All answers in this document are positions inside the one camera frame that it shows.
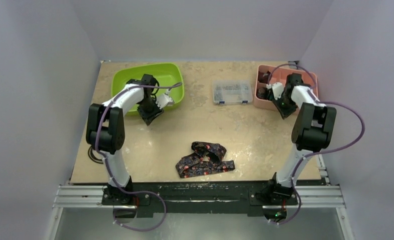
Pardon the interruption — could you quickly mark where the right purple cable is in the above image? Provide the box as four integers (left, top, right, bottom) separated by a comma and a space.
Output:
266, 63, 366, 226

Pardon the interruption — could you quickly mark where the clear plastic parts box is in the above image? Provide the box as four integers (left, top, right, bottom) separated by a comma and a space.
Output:
212, 80, 253, 105

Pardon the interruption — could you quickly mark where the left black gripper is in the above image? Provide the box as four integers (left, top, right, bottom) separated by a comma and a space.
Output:
137, 96, 163, 125

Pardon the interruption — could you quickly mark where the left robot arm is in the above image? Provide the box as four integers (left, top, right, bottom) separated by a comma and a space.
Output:
86, 74, 171, 205

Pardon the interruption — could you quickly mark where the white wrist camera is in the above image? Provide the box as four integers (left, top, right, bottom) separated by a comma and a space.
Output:
156, 93, 175, 109
266, 82, 284, 101

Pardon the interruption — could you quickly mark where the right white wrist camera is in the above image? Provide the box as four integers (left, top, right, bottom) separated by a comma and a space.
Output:
266, 82, 284, 101

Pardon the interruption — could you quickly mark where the black cable loop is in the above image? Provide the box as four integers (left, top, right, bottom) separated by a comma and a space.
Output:
87, 145, 105, 165

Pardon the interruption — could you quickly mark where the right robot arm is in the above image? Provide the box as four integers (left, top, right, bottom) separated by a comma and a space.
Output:
255, 73, 337, 204

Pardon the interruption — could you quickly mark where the dark floral patterned tie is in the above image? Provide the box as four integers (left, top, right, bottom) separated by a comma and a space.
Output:
175, 141, 236, 179

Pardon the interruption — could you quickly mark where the green plastic tub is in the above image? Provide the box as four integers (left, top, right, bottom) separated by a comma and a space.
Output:
111, 63, 185, 116

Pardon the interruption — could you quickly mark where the rolled dark red tie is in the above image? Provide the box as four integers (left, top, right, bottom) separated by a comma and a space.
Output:
257, 71, 271, 84

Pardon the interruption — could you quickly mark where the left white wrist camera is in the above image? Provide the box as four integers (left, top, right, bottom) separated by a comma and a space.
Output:
156, 93, 175, 109

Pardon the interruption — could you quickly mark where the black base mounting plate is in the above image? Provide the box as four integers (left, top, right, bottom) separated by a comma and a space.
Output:
102, 180, 298, 218

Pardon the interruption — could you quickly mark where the pink divided organizer tray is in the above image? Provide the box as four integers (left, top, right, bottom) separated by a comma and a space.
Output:
253, 63, 318, 111

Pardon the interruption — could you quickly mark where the aluminium frame rail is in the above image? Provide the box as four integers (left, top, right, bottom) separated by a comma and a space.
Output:
46, 185, 354, 240

